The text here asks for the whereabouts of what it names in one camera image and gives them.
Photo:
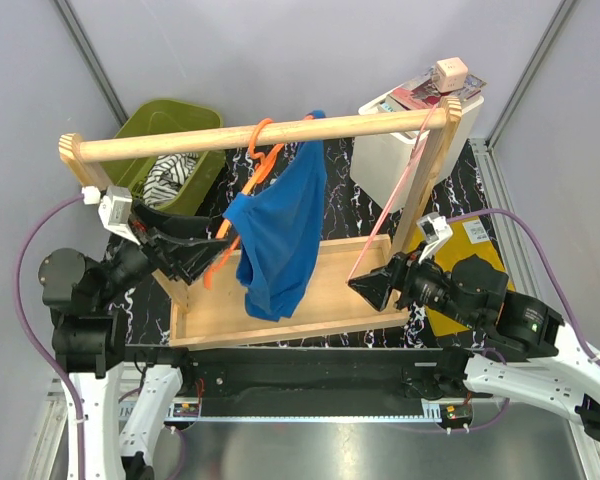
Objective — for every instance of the beige cube power socket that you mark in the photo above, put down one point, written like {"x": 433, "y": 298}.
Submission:
{"x": 449, "y": 74}

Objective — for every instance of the stack of books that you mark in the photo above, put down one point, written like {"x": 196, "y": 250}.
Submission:
{"x": 421, "y": 93}

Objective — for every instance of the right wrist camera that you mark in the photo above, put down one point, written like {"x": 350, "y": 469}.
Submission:
{"x": 436, "y": 232}

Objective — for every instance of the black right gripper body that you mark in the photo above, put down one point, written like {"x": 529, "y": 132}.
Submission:
{"x": 419, "y": 282}

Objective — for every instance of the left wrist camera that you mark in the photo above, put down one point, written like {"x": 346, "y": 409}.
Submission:
{"x": 114, "y": 211}

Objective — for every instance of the white storage box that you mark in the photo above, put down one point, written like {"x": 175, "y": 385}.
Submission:
{"x": 378, "y": 161}

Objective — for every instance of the striped white tank top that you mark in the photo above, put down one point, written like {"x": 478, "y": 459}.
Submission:
{"x": 167, "y": 177}

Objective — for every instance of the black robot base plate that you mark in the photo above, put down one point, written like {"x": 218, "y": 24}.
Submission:
{"x": 259, "y": 384}

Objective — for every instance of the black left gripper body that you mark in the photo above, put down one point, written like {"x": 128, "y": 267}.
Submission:
{"x": 137, "y": 260}

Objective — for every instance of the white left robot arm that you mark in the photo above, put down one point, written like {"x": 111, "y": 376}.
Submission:
{"x": 89, "y": 338}

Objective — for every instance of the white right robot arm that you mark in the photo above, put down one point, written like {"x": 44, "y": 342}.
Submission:
{"x": 537, "y": 358}

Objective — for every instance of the orange plastic hanger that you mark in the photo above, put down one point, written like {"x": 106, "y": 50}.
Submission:
{"x": 259, "y": 169}

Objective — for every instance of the pink wire hanger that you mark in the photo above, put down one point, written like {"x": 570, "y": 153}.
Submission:
{"x": 410, "y": 168}

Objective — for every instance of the blue tank top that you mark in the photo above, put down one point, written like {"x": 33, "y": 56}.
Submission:
{"x": 280, "y": 230}

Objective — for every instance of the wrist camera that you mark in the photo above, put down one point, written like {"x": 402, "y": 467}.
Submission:
{"x": 436, "y": 232}
{"x": 114, "y": 211}

